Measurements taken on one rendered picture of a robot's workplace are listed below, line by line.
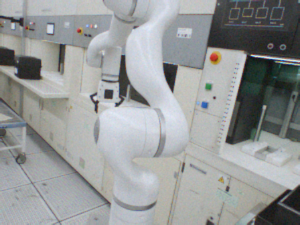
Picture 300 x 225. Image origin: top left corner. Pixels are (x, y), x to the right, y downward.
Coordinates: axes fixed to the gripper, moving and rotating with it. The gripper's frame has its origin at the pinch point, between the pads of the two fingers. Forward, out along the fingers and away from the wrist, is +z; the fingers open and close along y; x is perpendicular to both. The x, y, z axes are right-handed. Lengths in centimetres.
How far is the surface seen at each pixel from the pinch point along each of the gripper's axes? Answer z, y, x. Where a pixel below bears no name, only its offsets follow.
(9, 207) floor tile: 100, -56, 66
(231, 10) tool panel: -56, 53, -9
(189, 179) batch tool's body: 36, 51, -6
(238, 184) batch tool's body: 24, 63, -30
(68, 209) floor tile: 101, -12, 60
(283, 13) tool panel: -55, 63, -30
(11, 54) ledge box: 0, -108, 310
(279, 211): 6, 38, -72
